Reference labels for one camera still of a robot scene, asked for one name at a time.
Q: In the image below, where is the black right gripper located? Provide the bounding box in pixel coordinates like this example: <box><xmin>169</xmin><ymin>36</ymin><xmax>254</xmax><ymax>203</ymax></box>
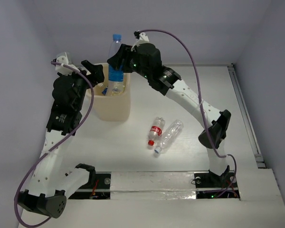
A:
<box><xmin>108</xmin><ymin>43</ymin><xmax>151</xmax><ymax>80</ymax></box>

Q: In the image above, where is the blue label water bottle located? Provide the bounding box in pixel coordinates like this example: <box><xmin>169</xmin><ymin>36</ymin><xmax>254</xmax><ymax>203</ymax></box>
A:
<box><xmin>107</xmin><ymin>34</ymin><xmax>124</xmax><ymax>96</ymax></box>

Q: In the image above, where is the red label cola bottle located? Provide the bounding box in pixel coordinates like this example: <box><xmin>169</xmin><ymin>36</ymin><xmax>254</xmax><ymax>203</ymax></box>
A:
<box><xmin>148</xmin><ymin>117</ymin><xmax>165</xmax><ymax>146</ymax></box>

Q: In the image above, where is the clear unlabelled plastic bottle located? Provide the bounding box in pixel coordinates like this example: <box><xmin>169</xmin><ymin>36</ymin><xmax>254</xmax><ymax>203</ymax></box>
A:
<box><xmin>154</xmin><ymin>120</ymin><xmax>184</xmax><ymax>154</ymax></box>

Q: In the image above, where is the large blue label bottle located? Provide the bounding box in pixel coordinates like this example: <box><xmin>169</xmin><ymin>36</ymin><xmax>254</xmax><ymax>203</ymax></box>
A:
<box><xmin>102</xmin><ymin>87</ymin><xmax>108</xmax><ymax>95</ymax></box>

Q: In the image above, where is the fruit label clear bottle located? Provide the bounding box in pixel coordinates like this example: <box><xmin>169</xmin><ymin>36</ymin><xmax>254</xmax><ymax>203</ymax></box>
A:
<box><xmin>110</xmin><ymin>86</ymin><xmax>125</xmax><ymax>96</ymax></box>

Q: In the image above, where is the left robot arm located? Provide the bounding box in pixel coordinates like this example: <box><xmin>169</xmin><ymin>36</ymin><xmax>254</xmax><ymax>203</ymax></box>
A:
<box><xmin>15</xmin><ymin>59</ymin><xmax>105</xmax><ymax>218</ymax></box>

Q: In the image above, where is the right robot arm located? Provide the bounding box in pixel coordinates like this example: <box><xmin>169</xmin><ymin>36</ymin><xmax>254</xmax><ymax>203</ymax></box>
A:
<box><xmin>107</xmin><ymin>43</ymin><xmax>231</xmax><ymax>186</ymax></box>

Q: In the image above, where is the beige plastic bin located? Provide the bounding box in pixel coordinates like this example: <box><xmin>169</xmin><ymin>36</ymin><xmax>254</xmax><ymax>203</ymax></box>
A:
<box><xmin>92</xmin><ymin>63</ymin><xmax>131</xmax><ymax>122</ymax></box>

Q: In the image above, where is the silver tape base strip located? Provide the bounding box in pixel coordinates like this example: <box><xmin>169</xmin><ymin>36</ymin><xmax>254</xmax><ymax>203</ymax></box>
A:
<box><xmin>110</xmin><ymin>171</ymin><xmax>196</xmax><ymax>200</ymax></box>

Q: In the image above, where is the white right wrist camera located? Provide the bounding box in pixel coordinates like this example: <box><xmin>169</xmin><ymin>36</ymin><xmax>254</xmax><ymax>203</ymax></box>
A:
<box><xmin>131</xmin><ymin>31</ymin><xmax>150</xmax><ymax>51</ymax></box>

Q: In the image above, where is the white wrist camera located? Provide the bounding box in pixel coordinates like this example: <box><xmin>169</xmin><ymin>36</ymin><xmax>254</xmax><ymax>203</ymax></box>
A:
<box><xmin>55</xmin><ymin>52</ymin><xmax>72</xmax><ymax>75</ymax></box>
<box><xmin>131</xmin><ymin>31</ymin><xmax>150</xmax><ymax>51</ymax></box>

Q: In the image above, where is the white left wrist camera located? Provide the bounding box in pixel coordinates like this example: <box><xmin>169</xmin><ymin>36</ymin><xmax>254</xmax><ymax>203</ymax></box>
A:
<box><xmin>55</xmin><ymin>52</ymin><xmax>72</xmax><ymax>75</ymax></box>

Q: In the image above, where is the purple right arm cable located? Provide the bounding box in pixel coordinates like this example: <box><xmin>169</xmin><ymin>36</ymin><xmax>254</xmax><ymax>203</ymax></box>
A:
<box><xmin>137</xmin><ymin>29</ymin><xmax>238</xmax><ymax>198</ymax></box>

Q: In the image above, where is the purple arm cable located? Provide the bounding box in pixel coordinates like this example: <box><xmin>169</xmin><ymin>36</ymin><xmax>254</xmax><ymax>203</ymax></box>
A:
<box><xmin>137</xmin><ymin>29</ymin><xmax>238</xmax><ymax>198</ymax></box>
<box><xmin>13</xmin><ymin>61</ymin><xmax>95</xmax><ymax>226</ymax></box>

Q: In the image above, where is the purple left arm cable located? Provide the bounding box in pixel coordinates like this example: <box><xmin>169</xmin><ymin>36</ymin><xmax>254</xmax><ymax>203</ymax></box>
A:
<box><xmin>13</xmin><ymin>61</ymin><xmax>95</xmax><ymax>226</ymax></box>

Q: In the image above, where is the aluminium rail at table edge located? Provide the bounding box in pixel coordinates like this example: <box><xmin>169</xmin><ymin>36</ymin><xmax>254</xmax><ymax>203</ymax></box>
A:
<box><xmin>227</xmin><ymin>64</ymin><xmax>267</xmax><ymax>169</ymax></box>

